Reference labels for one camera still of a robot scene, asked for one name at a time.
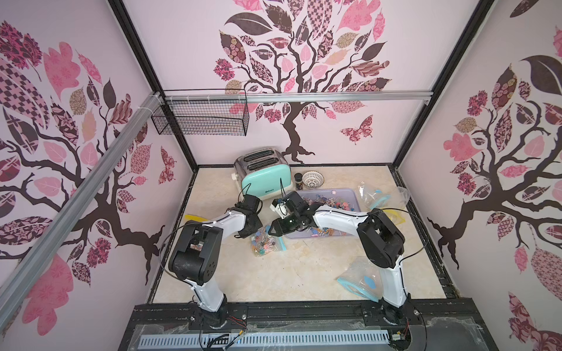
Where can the mint green toaster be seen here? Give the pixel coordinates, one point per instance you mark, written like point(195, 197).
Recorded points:
point(263, 173)

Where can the candy bag blue zip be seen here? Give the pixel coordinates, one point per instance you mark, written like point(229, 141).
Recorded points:
point(373, 198)
point(363, 279)

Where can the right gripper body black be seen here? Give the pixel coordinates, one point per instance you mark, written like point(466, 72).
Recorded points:
point(285, 220)

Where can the candy bag blue zip front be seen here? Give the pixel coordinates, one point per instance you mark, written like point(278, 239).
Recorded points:
point(373, 198)

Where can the pile of candies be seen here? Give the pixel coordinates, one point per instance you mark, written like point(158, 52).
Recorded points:
point(329, 202)

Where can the white cable duct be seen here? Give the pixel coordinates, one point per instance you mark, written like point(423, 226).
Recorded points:
point(262, 340)

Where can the black wire basket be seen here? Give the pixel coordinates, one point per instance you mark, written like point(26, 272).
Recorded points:
point(221, 112)

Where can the candy bag yellow zip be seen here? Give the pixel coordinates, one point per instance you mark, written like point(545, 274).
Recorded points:
point(189, 217)
point(395, 205)

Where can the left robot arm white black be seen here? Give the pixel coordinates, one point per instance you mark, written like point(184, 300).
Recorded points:
point(194, 258)

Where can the aluminium rail left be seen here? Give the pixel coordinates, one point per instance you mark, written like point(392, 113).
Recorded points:
point(28, 271)

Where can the aluminium rail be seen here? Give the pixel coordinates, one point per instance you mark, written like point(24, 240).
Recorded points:
point(28, 271)
point(303, 97)

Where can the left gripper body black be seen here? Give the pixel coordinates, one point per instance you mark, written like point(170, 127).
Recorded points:
point(249, 231)

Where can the lavender plastic tray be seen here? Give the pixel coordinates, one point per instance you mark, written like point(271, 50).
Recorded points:
point(333, 195)

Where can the aluminium rail back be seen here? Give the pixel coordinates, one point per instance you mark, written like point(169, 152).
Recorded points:
point(303, 97)

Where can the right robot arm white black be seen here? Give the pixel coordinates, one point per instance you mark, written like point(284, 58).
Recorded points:
point(382, 242)

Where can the black base frame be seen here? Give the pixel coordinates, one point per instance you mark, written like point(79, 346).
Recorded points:
point(432, 324)

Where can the small dark spice jar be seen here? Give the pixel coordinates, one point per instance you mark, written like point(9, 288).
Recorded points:
point(298, 181)

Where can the white sink strainer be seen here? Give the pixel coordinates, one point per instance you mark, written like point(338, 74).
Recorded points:
point(313, 179)

